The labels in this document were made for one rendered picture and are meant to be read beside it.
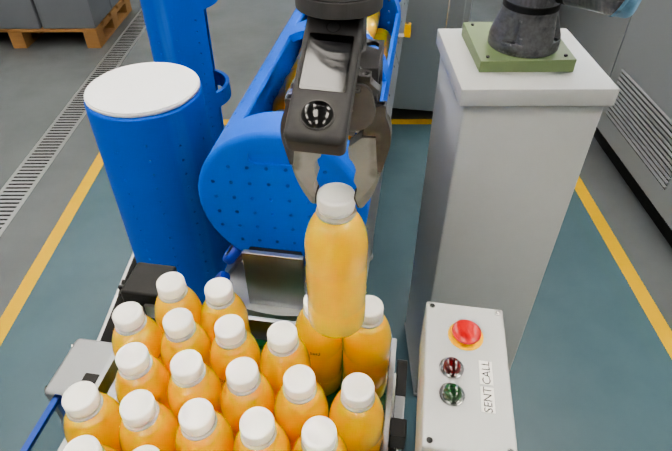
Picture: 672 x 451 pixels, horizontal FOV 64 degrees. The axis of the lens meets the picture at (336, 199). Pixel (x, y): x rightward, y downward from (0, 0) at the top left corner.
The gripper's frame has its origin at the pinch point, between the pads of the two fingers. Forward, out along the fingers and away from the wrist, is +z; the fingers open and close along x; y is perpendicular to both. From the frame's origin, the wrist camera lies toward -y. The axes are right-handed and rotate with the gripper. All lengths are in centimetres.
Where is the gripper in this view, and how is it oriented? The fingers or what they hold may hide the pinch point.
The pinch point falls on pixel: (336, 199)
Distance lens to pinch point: 53.7
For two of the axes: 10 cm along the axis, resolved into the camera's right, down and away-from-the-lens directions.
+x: -9.9, -1.0, 1.2
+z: 0.0, 7.7, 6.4
